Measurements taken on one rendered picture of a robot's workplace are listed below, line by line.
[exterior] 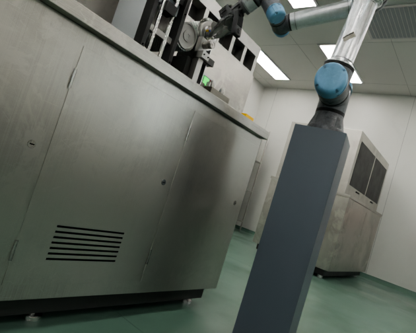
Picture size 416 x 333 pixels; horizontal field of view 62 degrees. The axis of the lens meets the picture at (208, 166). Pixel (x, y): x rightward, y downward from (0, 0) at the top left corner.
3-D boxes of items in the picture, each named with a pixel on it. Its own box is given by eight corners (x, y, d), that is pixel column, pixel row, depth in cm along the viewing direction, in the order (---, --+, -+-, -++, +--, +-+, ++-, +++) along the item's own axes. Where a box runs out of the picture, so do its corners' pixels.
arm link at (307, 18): (387, -5, 149) (273, 22, 168) (389, -23, 139) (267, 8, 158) (389, 20, 147) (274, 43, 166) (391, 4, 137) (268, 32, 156)
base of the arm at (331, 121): (343, 143, 147) (350, 121, 148) (341, 133, 134) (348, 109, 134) (308, 135, 154) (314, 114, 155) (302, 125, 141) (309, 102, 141)
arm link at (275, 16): (290, 22, 153) (280, 4, 156) (284, 7, 143) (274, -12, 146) (273, 32, 155) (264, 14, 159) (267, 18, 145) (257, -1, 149)
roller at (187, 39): (174, 41, 153) (183, 16, 154) (138, 43, 169) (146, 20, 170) (191, 54, 162) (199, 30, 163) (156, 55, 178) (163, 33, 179)
